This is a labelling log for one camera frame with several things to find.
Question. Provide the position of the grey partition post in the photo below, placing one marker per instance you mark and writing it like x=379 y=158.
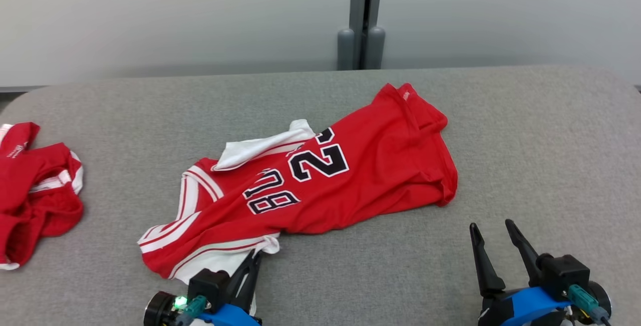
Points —
x=358 y=15

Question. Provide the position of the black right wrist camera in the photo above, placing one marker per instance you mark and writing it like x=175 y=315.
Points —
x=566 y=271

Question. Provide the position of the red basketball shorts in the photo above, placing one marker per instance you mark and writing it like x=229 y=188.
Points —
x=45 y=206

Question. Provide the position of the teal left camera connector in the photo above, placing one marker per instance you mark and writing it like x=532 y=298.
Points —
x=193 y=308

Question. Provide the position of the red basketball jersey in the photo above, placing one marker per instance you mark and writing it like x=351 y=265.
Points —
x=375 y=166

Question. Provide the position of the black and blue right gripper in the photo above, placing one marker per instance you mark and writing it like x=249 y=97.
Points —
x=521 y=308

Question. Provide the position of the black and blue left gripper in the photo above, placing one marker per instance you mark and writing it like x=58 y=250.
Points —
x=230 y=317

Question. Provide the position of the teal camera connector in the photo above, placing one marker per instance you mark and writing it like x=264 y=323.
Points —
x=586 y=301
x=193 y=308

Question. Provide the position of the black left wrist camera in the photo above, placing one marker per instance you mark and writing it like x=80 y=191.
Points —
x=210 y=286

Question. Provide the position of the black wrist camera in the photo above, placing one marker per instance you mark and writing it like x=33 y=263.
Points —
x=210 y=286
x=566 y=271

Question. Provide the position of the teal right camera connector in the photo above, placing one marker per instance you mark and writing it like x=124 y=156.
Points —
x=586 y=301

